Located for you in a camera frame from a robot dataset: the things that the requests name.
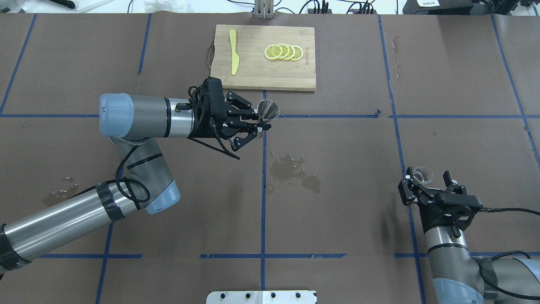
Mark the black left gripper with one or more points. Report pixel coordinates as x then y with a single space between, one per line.
205 127

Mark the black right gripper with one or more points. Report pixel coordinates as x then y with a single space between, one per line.
427 196

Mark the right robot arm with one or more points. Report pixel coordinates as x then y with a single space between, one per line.
458 276

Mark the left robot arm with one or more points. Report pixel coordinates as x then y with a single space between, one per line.
142 180

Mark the wooden cutting board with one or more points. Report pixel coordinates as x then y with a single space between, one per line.
257 72

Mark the yellow plastic knife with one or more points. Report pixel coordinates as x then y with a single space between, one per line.
235 58

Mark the lemon slice nearest knife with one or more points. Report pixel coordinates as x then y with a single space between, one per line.
273 52

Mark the lemon slice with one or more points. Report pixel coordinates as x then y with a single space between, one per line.
285 51
298 53
291 53

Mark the crumpled white tissue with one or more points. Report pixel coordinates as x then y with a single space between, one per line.
177 6

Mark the black box on desk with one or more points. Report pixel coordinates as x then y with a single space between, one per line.
438 7

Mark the aluminium frame post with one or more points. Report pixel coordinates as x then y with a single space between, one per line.
263 9

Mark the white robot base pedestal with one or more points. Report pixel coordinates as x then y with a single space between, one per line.
263 297

